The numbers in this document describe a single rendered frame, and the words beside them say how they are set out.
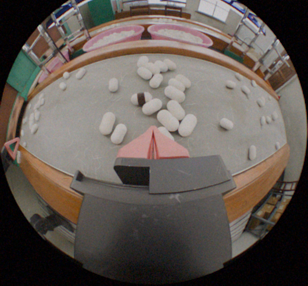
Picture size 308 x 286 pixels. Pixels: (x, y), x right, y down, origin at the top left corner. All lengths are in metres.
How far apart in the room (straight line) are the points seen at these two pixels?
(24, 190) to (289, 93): 6.35
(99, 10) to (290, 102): 5.95
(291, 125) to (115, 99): 4.52
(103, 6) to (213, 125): 3.00
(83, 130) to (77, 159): 0.06
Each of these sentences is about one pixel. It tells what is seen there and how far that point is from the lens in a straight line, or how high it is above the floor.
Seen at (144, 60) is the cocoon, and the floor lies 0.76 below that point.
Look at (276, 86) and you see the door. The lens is 4.66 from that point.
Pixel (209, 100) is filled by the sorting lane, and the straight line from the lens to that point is 0.20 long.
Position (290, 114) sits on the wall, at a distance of 4.48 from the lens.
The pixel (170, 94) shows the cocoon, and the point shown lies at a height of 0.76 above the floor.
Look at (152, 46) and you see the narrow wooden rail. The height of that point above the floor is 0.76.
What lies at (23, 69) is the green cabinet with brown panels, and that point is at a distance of 1.01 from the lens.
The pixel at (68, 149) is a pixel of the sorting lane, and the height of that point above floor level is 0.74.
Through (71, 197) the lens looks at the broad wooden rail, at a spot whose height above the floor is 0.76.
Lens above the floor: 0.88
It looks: 76 degrees down
